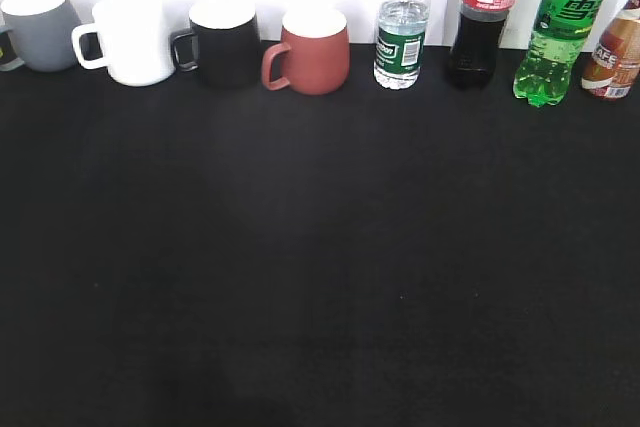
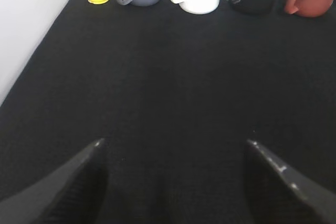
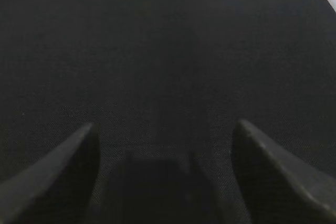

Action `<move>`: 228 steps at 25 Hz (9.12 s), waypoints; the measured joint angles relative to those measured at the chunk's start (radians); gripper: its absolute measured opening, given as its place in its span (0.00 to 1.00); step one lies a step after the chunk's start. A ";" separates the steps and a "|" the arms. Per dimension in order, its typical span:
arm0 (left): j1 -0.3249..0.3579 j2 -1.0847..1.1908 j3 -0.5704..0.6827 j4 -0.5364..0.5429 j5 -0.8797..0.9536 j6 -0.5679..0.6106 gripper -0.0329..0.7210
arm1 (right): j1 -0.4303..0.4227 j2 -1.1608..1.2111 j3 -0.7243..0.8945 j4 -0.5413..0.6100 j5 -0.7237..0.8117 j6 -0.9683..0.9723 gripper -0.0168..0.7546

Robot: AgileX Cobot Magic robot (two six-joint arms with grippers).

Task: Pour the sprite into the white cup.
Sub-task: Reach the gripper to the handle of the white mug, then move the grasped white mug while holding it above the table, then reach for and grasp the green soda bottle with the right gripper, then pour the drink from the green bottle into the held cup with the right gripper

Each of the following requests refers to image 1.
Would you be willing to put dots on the green soda bottle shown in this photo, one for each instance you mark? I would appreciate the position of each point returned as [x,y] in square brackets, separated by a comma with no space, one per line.
[559,32]

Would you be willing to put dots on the red mug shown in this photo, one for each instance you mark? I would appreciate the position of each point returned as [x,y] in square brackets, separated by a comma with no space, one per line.
[313,55]

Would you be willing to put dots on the clear water bottle green label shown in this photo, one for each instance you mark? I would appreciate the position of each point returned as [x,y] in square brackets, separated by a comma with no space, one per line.
[401,30]

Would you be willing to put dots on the black mug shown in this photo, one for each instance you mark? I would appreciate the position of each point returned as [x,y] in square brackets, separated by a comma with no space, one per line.
[221,44]

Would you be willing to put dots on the white mug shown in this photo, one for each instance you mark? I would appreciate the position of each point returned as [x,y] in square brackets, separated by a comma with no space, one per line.
[133,37]

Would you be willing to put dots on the cola bottle red label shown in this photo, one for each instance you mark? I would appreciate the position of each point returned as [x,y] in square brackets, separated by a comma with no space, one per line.
[473,55]

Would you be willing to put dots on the brown coffee drink bottle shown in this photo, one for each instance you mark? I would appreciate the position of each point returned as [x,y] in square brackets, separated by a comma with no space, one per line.
[614,64]

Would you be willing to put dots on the grey mug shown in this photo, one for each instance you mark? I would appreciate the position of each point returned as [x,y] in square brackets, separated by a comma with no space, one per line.
[37,34]

